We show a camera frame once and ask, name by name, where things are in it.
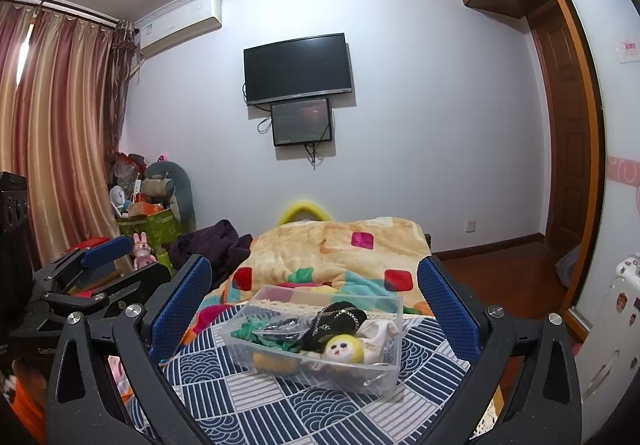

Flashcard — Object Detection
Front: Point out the green knitted glove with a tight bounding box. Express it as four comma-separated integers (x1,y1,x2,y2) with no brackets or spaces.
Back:
231,315,309,353

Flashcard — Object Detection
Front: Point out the silver sequin item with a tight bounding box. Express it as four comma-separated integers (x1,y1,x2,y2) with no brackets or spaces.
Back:
254,316,312,342

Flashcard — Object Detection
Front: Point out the cream cloth pouch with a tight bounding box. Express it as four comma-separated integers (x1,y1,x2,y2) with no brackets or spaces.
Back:
356,319,399,365

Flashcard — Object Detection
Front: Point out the yellow plush face toy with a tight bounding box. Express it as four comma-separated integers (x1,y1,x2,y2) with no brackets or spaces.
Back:
321,335,364,364

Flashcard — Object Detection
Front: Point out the black hat with chains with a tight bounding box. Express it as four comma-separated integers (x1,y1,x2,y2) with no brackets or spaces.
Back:
302,301,367,353

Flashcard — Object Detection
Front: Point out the yellow green sponge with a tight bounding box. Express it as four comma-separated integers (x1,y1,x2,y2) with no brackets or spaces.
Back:
252,352,298,376

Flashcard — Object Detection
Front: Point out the red box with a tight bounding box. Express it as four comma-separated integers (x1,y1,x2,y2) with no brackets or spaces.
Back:
64,237,118,257

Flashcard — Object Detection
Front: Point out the pink rabbit figure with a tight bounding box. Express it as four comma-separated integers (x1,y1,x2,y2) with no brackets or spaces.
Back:
132,231,156,271

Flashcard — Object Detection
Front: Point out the green bottle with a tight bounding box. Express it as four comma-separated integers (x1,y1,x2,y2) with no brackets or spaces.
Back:
155,247,175,276

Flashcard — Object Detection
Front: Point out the green storage box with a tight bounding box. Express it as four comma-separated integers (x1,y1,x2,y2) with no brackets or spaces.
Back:
117,210,182,252

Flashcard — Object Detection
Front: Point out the white suitcase with stickers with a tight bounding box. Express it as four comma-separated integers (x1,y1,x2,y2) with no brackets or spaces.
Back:
575,253,640,441

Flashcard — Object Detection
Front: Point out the grey plush toy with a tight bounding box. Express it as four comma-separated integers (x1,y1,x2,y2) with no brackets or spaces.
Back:
141,161,194,224

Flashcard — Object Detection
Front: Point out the dark purple clothing pile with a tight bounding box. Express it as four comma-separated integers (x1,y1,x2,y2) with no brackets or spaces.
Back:
168,220,253,290

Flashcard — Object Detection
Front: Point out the blue white patterned tablecloth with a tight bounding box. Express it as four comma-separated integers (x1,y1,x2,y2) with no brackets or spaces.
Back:
160,307,470,444

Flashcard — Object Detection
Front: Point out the yellow curved headboard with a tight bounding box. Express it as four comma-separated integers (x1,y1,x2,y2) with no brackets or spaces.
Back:
278,200,331,226

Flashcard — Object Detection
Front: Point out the striped pink curtain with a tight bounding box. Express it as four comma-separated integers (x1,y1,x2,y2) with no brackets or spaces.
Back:
1,1,134,266

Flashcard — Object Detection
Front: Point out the clear plastic storage box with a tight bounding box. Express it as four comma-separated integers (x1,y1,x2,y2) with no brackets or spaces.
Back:
220,286,402,396

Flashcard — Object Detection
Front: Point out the beige colourful patch blanket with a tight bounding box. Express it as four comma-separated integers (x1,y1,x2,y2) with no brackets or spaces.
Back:
180,217,433,347

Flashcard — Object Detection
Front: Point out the brown wooden door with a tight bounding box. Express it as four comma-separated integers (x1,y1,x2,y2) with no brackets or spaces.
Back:
527,1,590,257

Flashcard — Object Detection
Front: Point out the white wardrobe with hearts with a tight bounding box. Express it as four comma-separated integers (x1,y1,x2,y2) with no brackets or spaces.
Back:
571,0,639,325

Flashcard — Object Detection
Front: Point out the white wall socket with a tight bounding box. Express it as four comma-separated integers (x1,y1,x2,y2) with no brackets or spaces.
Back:
465,220,476,233

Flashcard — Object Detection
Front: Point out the small black wall monitor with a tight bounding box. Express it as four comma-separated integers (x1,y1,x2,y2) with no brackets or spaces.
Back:
271,98,333,147

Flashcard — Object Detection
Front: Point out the white wall air conditioner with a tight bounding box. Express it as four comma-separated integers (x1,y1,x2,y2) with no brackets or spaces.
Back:
139,0,222,59

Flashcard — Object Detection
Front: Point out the large black wall television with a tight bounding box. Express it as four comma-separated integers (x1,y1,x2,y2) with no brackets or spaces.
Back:
243,33,352,105

